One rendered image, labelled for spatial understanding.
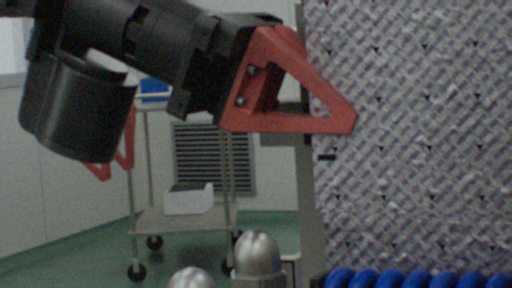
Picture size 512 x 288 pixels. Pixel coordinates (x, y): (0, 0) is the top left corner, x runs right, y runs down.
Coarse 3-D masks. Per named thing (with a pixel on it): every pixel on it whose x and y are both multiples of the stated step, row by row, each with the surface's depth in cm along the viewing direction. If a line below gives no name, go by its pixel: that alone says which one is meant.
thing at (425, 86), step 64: (320, 0) 61; (384, 0) 60; (448, 0) 58; (320, 64) 62; (384, 64) 60; (448, 64) 59; (384, 128) 61; (448, 128) 59; (320, 192) 63; (384, 192) 61; (448, 192) 60
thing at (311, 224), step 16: (304, 16) 70; (304, 32) 70; (304, 96) 71; (304, 112) 71; (272, 144) 72; (288, 144) 71; (304, 144) 71; (304, 160) 72; (304, 176) 72; (304, 192) 72; (304, 208) 72; (304, 224) 73; (320, 224) 72; (304, 240) 73; (320, 240) 72; (304, 256) 73; (320, 256) 72; (304, 272) 73
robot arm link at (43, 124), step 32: (0, 0) 66; (32, 0) 65; (64, 0) 68; (32, 32) 68; (32, 64) 69; (64, 64) 67; (32, 96) 69; (64, 96) 67; (96, 96) 67; (128, 96) 68; (32, 128) 69; (64, 128) 67; (96, 128) 67; (96, 160) 68
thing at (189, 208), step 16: (144, 80) 561; (144, 96) 507; (160, 96) 507; (144, 112) 595; (144, 128) 596; (224, 144) 516; (224, 160) 516; (128, 176) 518; (224, 176) 517; (128, 192) 519; (176, 192) 563; (192, 192) 562; (208, 192) 578; (224, 192) 518; (160, 208) 593; (176, 208) 564; (192, 208) 563; (208, 208) 576; (224, 208) 577; (144, 224) 542; (160, 224) 539; (176, 224) 536; (192, 224) 532; (208, 224) 529; (224, 224) 526; (160, 240) 602; (128, 272) 522; (144, 272) 522; (224, 272) 522
